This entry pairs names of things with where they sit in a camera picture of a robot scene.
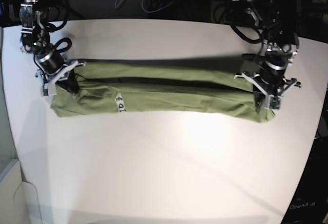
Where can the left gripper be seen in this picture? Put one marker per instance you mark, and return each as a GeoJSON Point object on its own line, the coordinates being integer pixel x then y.
{"type": "Point", "coordinates": [269, 80]}

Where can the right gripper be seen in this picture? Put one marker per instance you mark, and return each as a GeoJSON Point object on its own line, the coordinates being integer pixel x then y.
{"type": "Point", "coordinates": [51, 63]}

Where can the green T-shirt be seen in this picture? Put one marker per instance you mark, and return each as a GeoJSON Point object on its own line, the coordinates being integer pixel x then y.
{"type": "Point", "coordinates": [119, 87]}

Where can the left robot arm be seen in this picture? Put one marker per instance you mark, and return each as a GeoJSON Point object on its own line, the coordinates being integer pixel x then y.
{"type": "Point", "coordinates": [266, 22]}

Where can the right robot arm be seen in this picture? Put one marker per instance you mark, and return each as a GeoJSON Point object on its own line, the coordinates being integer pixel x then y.
{"type": "Point", "coordinates": [36, 29]}

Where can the black OpenArm case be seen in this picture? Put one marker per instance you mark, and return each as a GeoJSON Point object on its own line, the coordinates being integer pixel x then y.
{"type": "Point", "coordinates": [309, 203]}

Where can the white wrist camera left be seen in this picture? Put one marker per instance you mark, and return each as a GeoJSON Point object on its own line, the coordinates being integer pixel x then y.
{"type": "Point", "coordinates": [272, 102]}

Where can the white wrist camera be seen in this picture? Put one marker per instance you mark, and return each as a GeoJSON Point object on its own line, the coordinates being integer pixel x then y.
{"type": "Point", "coordinates": [48, 89]}
{"type": "Point", "coordinates": [272, 102]}

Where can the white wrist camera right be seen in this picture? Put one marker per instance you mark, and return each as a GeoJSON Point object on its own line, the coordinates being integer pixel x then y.
{"type": "Point", "coordinates": [48, 89]}

